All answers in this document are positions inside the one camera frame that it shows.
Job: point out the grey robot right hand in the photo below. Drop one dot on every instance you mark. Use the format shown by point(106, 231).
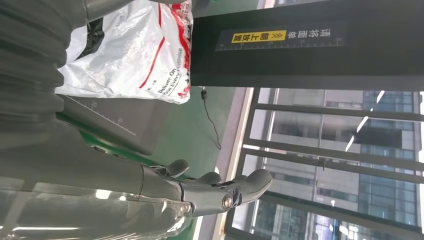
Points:
point(82, 172)

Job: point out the black inbound scanner machine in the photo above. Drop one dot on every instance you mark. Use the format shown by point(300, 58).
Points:
point(298, 66)

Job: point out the yellow black ruler label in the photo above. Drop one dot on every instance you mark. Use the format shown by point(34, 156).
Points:
point(281, 37)

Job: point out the dark framed window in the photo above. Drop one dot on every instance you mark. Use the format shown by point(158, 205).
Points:
point(331, 154)

